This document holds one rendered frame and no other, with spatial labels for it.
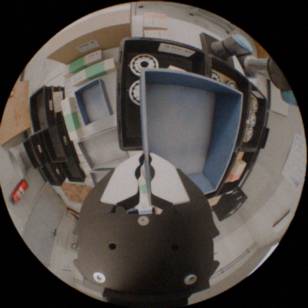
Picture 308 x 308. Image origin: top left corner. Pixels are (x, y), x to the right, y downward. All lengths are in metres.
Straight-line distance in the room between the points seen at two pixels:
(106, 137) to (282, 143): 3.70
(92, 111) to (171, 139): 0.48
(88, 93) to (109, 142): 0.31
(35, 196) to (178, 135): 2.84
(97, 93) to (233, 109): 0.56
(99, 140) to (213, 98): 0.56
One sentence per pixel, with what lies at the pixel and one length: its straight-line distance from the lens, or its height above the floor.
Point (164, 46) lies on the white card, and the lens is 0.41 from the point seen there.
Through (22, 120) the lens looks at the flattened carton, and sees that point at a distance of 2.48.
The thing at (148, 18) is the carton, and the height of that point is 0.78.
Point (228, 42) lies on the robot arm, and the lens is 0.71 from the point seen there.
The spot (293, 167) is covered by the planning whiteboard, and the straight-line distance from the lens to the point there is 3.54.
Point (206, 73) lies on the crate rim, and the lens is 0.41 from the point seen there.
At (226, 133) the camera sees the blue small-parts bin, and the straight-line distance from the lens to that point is 0.20.
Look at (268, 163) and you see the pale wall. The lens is 3.69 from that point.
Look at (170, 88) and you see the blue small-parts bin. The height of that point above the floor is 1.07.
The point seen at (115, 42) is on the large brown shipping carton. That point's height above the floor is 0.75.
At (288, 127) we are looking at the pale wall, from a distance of 3.53.
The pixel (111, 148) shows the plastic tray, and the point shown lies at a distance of 0.60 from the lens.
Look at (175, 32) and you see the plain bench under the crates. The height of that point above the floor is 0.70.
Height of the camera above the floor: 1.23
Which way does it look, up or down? 60 degrees down
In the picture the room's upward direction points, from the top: 165 degrees clockwise
